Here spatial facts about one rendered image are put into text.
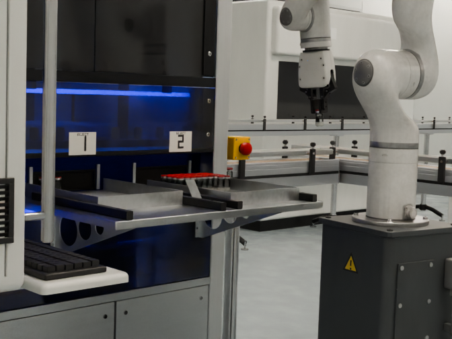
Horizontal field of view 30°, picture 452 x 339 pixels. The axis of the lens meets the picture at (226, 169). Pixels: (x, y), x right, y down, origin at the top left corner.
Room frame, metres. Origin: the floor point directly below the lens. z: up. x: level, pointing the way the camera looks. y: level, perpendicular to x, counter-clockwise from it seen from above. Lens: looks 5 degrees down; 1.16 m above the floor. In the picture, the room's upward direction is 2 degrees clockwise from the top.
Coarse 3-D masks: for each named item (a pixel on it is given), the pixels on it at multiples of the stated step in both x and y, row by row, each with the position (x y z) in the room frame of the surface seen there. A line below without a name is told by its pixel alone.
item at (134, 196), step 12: (108, 180) 2.35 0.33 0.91; (60, 192) 2.06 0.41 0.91; (72, 192) 2.02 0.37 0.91; (84, 192) 2.28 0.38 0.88; (96, 192) 2.29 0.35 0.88; (108, 192) 2.30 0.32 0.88; (120, 192) 2.31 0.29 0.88; (132, 192) 2.27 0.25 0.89; (144, 192) 2.23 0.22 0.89; (156, 192) 2.07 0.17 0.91; (168, 192) 2.09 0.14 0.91; (180, 192) 2.12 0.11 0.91; (108, 204) 1.97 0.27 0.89; (120, 204) 1.99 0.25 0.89; (132, 204) 2.01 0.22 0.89; (144, 204) 2.04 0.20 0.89; (156, 204) 2.07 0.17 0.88; (168, 204) 2.09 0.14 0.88
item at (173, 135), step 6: (174, 132) 2.44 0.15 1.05; (180, 132) 2.46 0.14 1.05; (186, 132) 2.47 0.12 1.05; (174, 138) 2.44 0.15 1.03; (180, 138) 2.46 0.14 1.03; (186, 138) 2.47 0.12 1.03; (174, 144) 2.44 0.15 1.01; (180, 144) 2.46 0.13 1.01; (186, 144) 2.47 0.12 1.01; (174, 150) 2.44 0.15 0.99; (180, 150) 2.46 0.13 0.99; (186, 150) 2.47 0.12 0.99
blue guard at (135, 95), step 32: (32, 96) 2.12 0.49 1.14; (64, 96) 2.18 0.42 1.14; (96, 96) 2.25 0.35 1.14; (128, 96) 2.33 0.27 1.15; (160, 96) 2.40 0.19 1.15; (192, 96) 2.49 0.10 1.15; (32, 128) 2.12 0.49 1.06; (64, 128) 2.18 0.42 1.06; (96, 128) 2.25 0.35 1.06; (128, 128) 2.33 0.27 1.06; (160, 128) 2.41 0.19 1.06; (192, 128) 2.49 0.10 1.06
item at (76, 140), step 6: (90, 132) 2.24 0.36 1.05; (72, 138) 2.20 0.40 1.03; (78, 138) 2.21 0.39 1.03; (84, 138) 2.23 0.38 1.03; (90, 138) 2.24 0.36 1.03; (72, 144) 2.20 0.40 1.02; (78, 144) 2.21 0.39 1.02; (90, 144) 2.24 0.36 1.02; (72, 150) 2.20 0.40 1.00; (78, 150) 2.21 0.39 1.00; (90, 150) 2.24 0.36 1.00
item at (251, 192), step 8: (152, 184) 2.34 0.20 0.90; (160, 184) 2.32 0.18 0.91; (168, 184) 2.29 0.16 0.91; (176, 184) 2.27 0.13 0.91; (232, 184) 2.48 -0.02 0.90; (240, 184) 2.45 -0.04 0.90; (248, 184) 2.43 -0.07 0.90; (256, 184) 2.41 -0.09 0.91; (264, 184) 2.38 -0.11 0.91; (272, 184) 2.36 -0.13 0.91; (200, 192) 2.20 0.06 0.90; (208, 192) 2.18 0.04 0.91; (216, 192) 2.15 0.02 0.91; (224, 192) 2.13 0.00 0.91; (232, 192) 2.12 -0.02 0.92; (240, 192) 2.14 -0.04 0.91; (248, 192) 2.16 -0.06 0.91; (256, 192) 2.18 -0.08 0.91; (264, 192) 2.20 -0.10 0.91; (272, 192) 2.22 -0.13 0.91; (280, 192) 2.24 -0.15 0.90; (288, 192) 2.26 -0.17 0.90; (296, 192) 2.29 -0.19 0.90; (248, 200) 2.16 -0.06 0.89; (256, 200) 2.18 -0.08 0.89; (264, 200) 2.20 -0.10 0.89; (272, 200) 2.22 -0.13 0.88; (280, 200) 2.24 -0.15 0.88; (288, 200) 2.26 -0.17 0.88
